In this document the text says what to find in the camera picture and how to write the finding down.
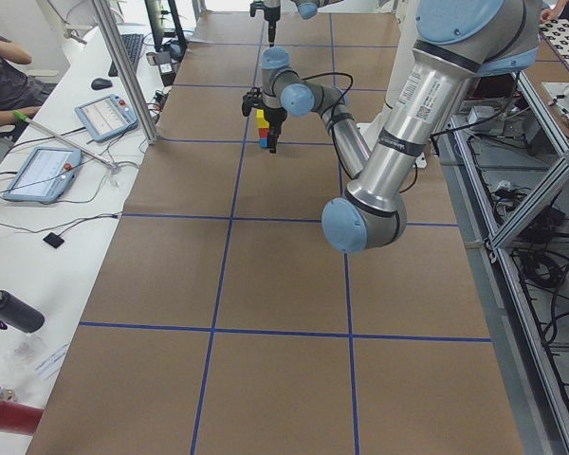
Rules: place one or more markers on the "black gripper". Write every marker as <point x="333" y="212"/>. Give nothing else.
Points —
<point x="275" y="115"/>
<point x="270" y="22"/>

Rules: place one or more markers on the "yellow foam block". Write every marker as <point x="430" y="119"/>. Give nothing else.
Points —
<point x="261" y="121"/>

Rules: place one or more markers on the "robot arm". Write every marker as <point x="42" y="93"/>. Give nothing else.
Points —
<point x="456" y="41"/>
<point x="306" y="8"/>

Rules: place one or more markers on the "black keyboard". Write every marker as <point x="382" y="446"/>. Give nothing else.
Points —
<point x="133" y="45"/>

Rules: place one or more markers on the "far teach pendant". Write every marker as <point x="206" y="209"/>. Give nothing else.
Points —
<point x="107" y="117"/>

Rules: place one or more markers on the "teach pendant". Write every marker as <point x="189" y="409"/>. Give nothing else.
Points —
<point x="107" y="117"/>
<point x="45" y="175"/>

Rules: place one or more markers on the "black computer mouse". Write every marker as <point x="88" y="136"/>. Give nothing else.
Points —
<point x="100" y="84"/>

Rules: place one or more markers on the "grey power box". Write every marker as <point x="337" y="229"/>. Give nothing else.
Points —
<point x="482" y="118"/>

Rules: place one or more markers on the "near teach pendant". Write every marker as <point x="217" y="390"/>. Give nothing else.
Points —
<point x="45" y="175"/>

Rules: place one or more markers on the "small black square pad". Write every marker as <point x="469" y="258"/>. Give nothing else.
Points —
<point x="54" y="240"/>

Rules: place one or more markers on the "green tipped metal rod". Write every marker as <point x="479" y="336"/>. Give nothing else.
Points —
<point x="108" y="164"/>

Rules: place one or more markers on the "seated person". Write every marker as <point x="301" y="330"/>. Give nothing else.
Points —
<point x="18" y="91"/>

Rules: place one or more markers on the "black water bottle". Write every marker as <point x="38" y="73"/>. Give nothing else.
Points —
<point x="17" y="314"/>

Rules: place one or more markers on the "red cylinder bottle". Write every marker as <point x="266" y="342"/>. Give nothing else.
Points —
<point x="19" y="419"/>

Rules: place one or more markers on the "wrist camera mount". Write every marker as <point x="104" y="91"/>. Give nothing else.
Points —
<point x="252" y="99"/>
<point x="256" y="5"/>

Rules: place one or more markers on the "white camera stand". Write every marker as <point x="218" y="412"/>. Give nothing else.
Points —
<point x="405" y="13"/>

